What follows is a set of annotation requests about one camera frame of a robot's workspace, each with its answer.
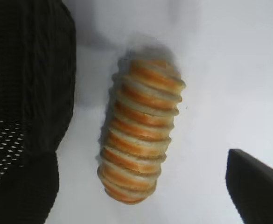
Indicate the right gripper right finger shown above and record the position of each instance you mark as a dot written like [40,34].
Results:
[262,191]

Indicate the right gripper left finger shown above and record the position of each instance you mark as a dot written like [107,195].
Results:
[22,200]

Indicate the dark brown wicker basket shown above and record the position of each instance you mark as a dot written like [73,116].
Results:
[33,70]

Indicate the long striped bread roll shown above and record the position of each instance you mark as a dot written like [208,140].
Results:
[138,135]

